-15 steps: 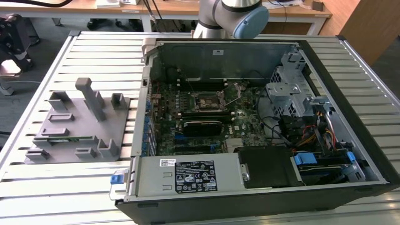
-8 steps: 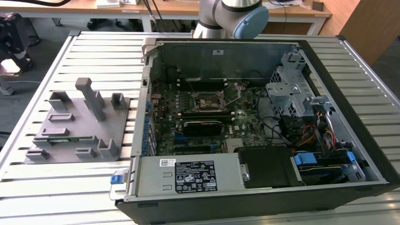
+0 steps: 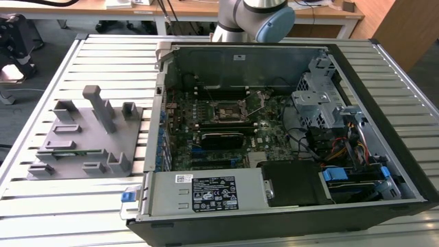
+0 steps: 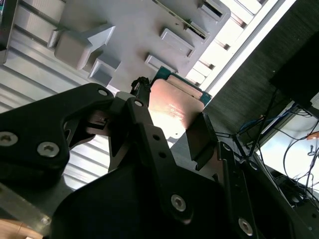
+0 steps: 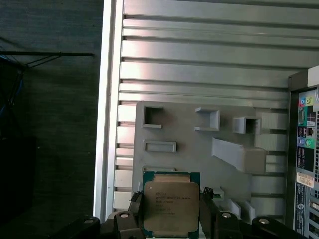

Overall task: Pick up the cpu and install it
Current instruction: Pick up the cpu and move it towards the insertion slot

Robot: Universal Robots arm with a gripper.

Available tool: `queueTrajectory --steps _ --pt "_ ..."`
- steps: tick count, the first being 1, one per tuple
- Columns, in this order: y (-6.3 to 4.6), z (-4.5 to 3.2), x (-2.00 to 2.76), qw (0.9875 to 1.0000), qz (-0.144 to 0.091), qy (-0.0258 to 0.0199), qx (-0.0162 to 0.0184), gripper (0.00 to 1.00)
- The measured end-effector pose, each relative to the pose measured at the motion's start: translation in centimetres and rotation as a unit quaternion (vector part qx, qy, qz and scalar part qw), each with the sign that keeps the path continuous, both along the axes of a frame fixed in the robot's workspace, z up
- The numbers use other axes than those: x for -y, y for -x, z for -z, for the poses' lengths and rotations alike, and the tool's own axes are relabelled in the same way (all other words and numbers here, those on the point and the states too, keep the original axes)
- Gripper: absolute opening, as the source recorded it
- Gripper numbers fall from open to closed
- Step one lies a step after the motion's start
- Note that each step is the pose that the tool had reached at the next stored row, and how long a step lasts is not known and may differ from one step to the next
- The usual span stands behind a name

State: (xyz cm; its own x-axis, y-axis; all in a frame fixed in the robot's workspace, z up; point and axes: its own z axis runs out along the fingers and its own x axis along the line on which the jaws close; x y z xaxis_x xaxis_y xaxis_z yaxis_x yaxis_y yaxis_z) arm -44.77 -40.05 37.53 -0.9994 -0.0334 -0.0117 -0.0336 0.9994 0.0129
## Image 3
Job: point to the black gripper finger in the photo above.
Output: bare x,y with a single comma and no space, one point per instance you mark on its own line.
27,68

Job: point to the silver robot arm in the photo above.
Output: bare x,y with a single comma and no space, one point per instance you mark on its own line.
230,18

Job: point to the CPU socket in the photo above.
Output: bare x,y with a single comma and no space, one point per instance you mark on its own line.
228,112

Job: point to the grey stand foot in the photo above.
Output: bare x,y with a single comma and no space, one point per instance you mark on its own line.
7,96

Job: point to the black office chair base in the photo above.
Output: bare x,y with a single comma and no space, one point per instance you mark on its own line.
110,25

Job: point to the grey parts rack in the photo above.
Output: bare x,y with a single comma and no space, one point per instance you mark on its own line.
86,123

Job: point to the green RAM stick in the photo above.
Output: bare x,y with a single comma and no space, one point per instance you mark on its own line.
80,153

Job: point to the white printed box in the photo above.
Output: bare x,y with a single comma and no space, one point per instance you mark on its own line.
142,2

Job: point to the black RAM slot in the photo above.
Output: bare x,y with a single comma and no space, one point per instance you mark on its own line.
226,129
220,90
226,125
220,96

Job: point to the blue case side latch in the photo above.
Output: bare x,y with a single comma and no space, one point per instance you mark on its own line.
128,196

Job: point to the black expansion slot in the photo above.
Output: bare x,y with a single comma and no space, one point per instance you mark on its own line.
211,163
206,155

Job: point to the white barcode sticker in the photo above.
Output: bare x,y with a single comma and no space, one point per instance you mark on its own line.
183,178

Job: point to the silver power supply unit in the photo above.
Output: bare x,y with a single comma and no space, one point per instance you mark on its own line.
164,195

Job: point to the black heat sink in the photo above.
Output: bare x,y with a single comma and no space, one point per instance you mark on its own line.
223,141

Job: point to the silver finned heat sink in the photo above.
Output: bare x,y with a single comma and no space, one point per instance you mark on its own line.
258,157

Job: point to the green motherboard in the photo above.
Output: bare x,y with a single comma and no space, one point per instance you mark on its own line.
274,144

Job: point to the silver drive cage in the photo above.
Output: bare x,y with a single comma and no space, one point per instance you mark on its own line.
313,115

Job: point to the silver drive bay latch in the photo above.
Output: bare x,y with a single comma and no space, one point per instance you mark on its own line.
322,65

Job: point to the black PC case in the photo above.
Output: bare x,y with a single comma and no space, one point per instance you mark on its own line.
240,231

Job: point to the black fan shroud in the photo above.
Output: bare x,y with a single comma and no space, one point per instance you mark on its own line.
295,180

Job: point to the small brown box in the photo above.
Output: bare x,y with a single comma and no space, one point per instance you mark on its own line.
349,6

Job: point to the blue disk carrier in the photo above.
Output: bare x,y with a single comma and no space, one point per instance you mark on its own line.
334,176

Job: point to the black disk drive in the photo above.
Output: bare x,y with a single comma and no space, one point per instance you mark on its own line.
353,191

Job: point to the wooden cabinet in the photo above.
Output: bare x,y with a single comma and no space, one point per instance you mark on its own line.
405,31

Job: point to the small blue clip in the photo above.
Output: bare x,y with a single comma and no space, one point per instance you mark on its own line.
385,172

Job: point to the silver cage bracket plate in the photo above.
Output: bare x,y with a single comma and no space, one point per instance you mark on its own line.
302,99

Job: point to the silver angled bracket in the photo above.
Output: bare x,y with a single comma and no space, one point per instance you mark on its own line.
347,112

